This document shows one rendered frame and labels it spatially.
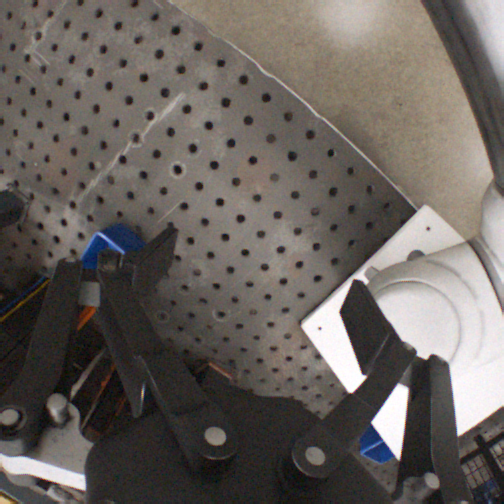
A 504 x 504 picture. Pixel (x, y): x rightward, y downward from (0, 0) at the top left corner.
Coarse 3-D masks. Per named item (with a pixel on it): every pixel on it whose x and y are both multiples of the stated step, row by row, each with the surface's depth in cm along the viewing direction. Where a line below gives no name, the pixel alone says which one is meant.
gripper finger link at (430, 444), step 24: (432, 360) 14; (432, 384) 12; (408, 408) 13; (432, 408) 10; (408, 432) 11; (432, 432) 9; (456, 432) 9; (408, 456) 10; (432, 456) 8; (456, 456) 8; (456, 480) 7
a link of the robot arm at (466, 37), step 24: (432, 0) 18; (456, 0) 16; (480, 0) 15; (456, 24) 17; (480, 24) 16; (456, 48) 19; (480, 48) 17; (456, 72) 22; (480, 72) 19; (480, 96) 20; (480, 120) 22; (480, 240) 31
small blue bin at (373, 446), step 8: (368, 432) 74; (376, 432) 72; (360, 440) 75; (368, 440) 72; (376, 440) 70; (368, 448) 70; (376, 448) 77; (384, 448) 76; (368, 456) 72; (376, 456) 74; (384, 456) 74; (392, 456) 72
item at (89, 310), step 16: (32, 304) 43; (16, 320) 39; (32, 320) 41; (80, 320) 48; (0, 336) 36; (16, 336) 38; (32, 336) 40; (0, 352) 34; (16, 352) 36; (0, 368) 33; (16, 368) 34; (0, 384) 31
